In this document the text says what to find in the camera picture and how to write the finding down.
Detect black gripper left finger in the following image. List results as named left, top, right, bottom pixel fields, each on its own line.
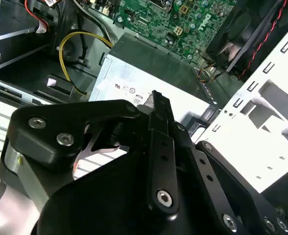
left=6, top=90, right=180, bottom=216

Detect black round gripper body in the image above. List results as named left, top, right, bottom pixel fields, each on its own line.
left=36, top=146, right=224, bottom=235

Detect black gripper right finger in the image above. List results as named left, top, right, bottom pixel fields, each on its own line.
left=169, top=99, right=288, bottom=235

